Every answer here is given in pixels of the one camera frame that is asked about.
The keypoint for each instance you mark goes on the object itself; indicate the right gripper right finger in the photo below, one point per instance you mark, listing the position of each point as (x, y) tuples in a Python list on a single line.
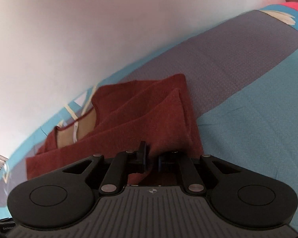
[(177, 169)]

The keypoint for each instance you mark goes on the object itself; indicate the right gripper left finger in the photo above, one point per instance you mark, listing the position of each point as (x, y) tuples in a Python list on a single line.
[(122, 165)]

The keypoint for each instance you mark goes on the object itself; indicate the dark red knit sweater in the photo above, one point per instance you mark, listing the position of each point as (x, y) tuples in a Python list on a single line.
[(122, 115)]

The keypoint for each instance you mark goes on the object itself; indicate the blue grey patterned bedsheet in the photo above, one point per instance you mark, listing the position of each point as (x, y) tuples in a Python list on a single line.
[(242, 79)]

